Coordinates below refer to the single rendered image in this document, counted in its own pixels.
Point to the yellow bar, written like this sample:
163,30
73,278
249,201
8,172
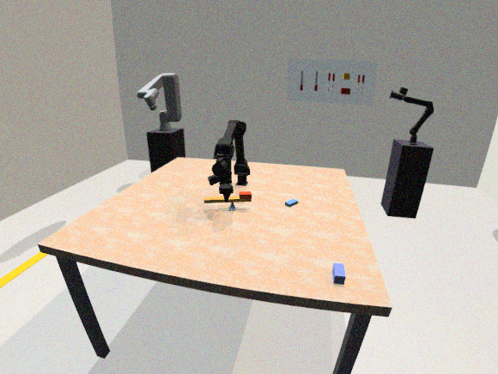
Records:
245,196

